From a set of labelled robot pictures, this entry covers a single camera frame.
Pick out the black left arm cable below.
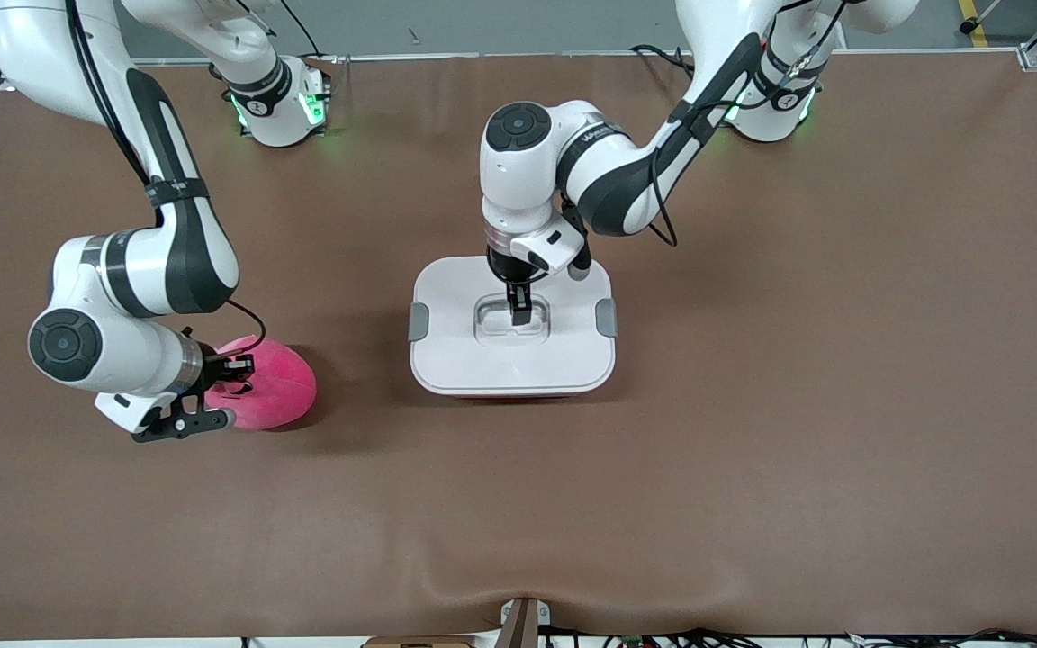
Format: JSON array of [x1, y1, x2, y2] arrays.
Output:
[[647, 0, 843, 248]]

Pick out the pink plastic storage box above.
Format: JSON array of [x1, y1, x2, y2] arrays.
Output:
[[428, 387, 596, 401]]

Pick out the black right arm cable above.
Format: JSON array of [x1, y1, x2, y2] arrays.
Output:
[[64, 0, 267, 356]]

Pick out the black cable at arm base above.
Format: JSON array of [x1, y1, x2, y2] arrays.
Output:
[[629, 43, 695, 77]]

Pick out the cardboard piece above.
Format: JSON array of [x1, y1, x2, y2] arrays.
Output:
[[363, 635, 477, 648]]

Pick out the brown strip with metal bracket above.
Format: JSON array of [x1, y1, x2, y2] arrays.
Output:
[[499, 597, 552, 648]]

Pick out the pink round plush toy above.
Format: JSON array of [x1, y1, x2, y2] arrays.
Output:
[[205, 335, 318, 432]]

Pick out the white lid with grey clips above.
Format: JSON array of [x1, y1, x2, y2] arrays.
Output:
[[409, 256, 618, 397]]

